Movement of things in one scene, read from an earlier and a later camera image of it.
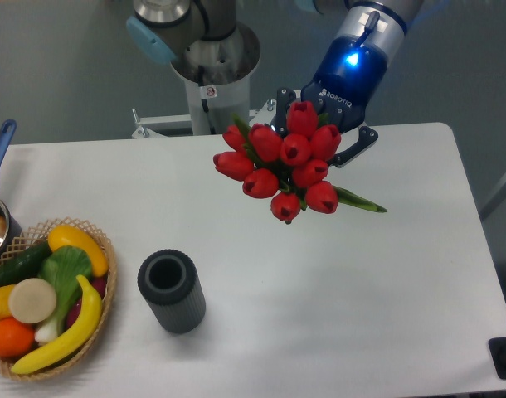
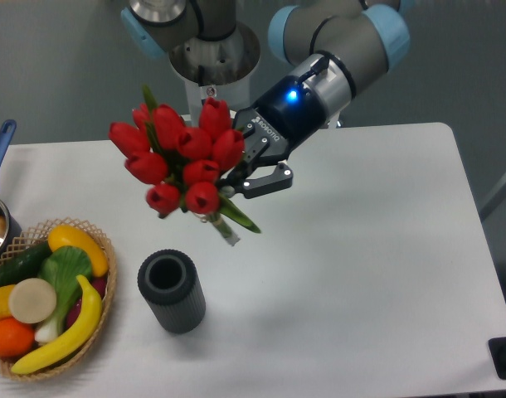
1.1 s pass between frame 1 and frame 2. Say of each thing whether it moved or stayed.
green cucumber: stayed
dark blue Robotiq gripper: moved
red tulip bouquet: moved
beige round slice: stayed
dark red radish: stayed
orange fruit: stayed
